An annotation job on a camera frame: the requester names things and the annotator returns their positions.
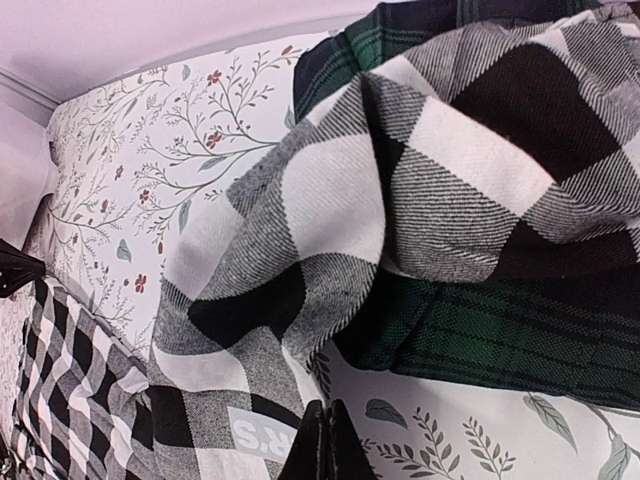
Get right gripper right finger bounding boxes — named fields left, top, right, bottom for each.
left=327, top=400, right=377, bottom=480

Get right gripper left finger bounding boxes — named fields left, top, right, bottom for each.
left=284, top=400, right=329, bottom=480

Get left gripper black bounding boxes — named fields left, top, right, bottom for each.
left=0, top=239, right=46, bottom=298

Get green plaid pleated skirt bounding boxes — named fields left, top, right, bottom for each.
left=293, top=1, right=639, bottom=410

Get black white checkered shirt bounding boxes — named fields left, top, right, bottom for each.
left=1, top=4, right=639, bottom=479

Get white plastic laundry bin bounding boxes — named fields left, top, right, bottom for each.
left=1, top=104, right=59, bottom=249

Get floral patterned table mat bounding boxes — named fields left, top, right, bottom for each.
left=27, top=35, right=639, bottom=479

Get left aluminium frame post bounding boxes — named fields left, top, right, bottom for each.
left=0, top=67, right=61, bottom=111

